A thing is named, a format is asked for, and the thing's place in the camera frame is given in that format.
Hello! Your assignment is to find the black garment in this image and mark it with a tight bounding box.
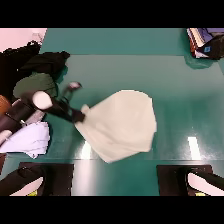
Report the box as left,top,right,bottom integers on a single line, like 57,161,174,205
19,50,71,82
0,40,42,101

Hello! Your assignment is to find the cream T-shirt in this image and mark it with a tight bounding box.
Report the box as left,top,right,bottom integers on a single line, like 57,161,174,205
74,89,158,164

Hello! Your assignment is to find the brown garment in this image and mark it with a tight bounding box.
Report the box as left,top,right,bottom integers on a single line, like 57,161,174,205
0,94,13,116

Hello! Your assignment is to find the blue garment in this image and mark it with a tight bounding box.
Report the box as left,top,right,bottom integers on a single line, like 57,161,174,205
203,28,224,38

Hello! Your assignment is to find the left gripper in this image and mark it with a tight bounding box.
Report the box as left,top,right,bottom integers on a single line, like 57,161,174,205
70,109,87,124

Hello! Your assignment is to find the dark green garment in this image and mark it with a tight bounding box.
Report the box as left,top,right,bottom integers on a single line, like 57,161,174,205
12,72,60,100

